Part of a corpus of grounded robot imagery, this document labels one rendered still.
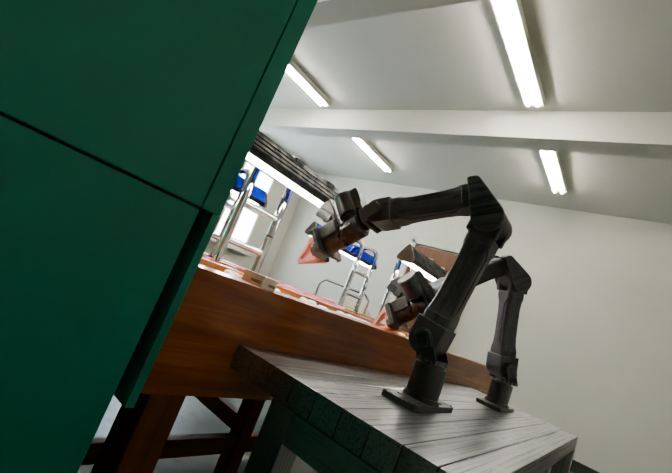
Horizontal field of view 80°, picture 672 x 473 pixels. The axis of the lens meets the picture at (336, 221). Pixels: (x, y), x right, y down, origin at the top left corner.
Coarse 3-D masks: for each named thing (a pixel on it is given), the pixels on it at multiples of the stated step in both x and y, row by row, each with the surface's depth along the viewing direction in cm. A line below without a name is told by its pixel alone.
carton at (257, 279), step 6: (246, 270) 75; (246, 276) 74; (252, 276) 74; (258, 276) 73; (264, 276) 72; (252, 282) 73; (258, 282) 72; (264, 282) 72; (270, 282) 73; (276, 282) 74; (264, 288) 72; (270, 288) 73
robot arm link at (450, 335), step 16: (464, 240) 80; (480, 240) 78; (496, 240) 77; (464, 256) 79; (480, 256) 78; (448, 272) 80; (464, 272) 78; (480, 272) 78; (448, 288) 79; (464, 288) 77; (432, 304) 79; (448, 304) 77; (464, 304) 78; (416, 320) 79; (432, 320) 77; (448, 320) 76; (432, 336) 76; (448, 336) 77
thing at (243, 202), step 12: (252, 180) 121; (288, 192) 132; (240, 204) 119; (252, 204) 122; (240, 216) 120; (264, 216) 128; (276, 216) 131; (228, 228) 118; (276, 228) 131; (228, 240) 118; (264, 240) 130; (216, 252) 117; (252, 252) 126; (264, 252) 129
